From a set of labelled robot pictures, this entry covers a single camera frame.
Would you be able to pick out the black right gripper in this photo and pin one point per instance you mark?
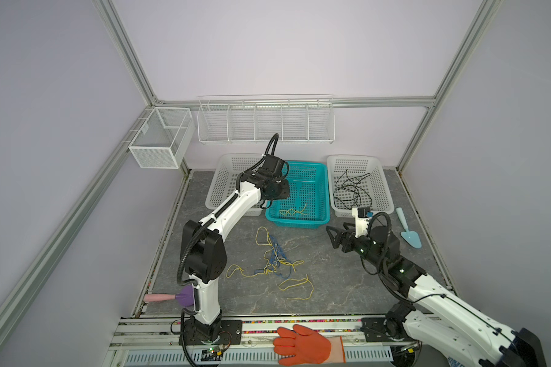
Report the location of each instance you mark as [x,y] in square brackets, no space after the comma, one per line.
[342,237]

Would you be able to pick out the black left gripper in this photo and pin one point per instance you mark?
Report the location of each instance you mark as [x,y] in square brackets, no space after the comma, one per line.
[285,192]

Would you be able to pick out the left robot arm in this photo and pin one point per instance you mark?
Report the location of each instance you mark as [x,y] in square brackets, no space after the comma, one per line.
[203,256]

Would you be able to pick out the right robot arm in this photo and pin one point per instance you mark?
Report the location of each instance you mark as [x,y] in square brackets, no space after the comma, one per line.
[428,312]

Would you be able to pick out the teal plastic basket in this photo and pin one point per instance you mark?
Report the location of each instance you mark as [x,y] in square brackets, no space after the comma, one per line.
[308,205]

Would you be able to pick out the white plastic basket right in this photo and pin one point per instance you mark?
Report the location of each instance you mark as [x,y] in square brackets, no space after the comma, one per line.
[357,180]

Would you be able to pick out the white plastic basket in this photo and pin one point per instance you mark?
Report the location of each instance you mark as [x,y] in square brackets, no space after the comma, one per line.
[224,181]
[357,180]

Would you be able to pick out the white plastic basket left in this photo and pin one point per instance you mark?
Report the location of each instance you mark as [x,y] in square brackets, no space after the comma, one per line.
[224,181]

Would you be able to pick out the orange rubber glove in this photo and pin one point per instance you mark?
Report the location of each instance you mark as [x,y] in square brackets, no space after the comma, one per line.
[301,345]

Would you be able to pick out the pink purple brush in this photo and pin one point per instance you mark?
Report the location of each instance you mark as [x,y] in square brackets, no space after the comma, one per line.
[185,297]

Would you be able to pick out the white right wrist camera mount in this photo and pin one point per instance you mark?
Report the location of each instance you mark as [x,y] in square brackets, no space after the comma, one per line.
[362,216]

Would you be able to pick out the mint green brush handle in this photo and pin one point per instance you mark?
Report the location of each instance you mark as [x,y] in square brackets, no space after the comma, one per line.
[411,237]

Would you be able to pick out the long white wire shelf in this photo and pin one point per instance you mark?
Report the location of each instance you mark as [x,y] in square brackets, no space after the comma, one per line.
[242,119]

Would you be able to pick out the small white wire basket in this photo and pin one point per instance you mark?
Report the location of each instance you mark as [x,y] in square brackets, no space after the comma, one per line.
[163,138]

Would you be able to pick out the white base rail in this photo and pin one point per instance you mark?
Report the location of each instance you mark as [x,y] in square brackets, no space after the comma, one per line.
[155,341]

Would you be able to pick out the aluminium frame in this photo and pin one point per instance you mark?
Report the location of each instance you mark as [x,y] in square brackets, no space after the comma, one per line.
[28,287]

